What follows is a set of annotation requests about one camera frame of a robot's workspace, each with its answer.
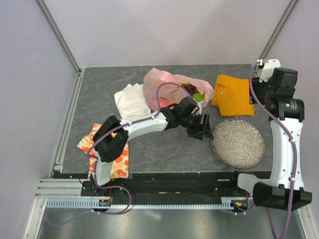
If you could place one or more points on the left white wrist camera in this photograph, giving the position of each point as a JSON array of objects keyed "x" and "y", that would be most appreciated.
[{"x": 199, "y": 105}]

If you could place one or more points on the orange folded t-shirt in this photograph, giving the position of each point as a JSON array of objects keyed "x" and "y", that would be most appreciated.
[{"x": 232, "y": 96}]

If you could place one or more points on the fake green fruit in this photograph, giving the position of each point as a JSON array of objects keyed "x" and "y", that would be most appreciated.
[{"x": 198, "y": 97}]

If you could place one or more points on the white folded cloth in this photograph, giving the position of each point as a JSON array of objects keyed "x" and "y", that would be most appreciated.
[{"x": 131, "y": 102}]

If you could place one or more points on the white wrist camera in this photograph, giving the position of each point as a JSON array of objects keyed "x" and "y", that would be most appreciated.
[
  {"x": 199, "y": 105},
  {"x": 265, "y": 69}
]

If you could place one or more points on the aluminium frame profile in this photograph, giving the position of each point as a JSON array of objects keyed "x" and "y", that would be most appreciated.
[{"x": 58, "y": 34}]

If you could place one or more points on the grey slotted cable duct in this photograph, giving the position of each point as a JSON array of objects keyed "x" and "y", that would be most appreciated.
[{"x": 220, "y": 204}]

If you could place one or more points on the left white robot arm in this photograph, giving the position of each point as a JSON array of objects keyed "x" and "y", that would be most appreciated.
[{"x": 111, "y": 138}]

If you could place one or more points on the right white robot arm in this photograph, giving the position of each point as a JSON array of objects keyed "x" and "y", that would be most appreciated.
[{"x": 285, "y": 189}]

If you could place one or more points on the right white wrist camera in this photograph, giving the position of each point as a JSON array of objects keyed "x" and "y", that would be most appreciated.
[{"x": 265, "y": 69}]

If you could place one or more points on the pink plastic bag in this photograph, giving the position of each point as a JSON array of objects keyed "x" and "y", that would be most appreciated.
[{"x": 161, "y": 88}]

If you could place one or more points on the fake dark grapes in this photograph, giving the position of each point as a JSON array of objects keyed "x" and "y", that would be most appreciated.
[{"x": 191, "y": 89}]

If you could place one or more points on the floral patterned cloth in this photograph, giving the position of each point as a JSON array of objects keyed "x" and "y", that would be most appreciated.
[{"x": 120, "y": 166}]

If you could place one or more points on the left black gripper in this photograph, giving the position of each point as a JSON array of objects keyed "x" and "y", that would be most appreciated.
[{"x": 199, "y": 132}]

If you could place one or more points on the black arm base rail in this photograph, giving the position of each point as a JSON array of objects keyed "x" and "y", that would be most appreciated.
[{"x": 215, "y": 184}]

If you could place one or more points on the speckled glass plate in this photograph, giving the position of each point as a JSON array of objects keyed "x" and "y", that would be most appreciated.
[{"x": 237, "y": 143}]

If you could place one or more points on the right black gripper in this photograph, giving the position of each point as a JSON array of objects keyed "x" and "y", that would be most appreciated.
[{"x": 256, "y": 86}]

